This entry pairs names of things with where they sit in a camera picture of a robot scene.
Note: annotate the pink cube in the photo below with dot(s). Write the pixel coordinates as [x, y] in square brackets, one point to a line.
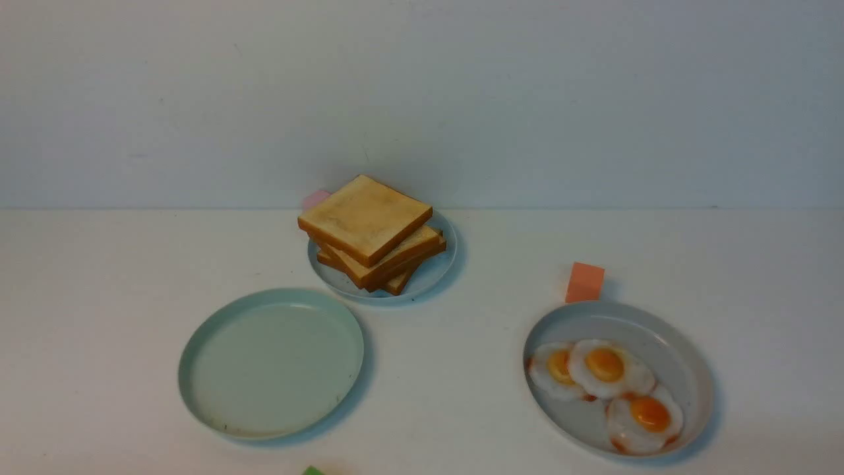
[314, 199]

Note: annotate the light green empty plate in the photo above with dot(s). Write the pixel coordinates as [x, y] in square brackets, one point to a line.
[271, 364]

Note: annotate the grey egg plate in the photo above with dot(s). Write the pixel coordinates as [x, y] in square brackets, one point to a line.
[675, 362]

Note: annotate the orange cube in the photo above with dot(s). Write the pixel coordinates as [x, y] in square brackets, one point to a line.
[585, 283]

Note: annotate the grey bread plate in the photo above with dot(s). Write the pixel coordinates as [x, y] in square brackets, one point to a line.
[426, 279]

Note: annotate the fried egg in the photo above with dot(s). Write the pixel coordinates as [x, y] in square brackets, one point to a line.
[547, 369]
[644, 425]
[606, 370]

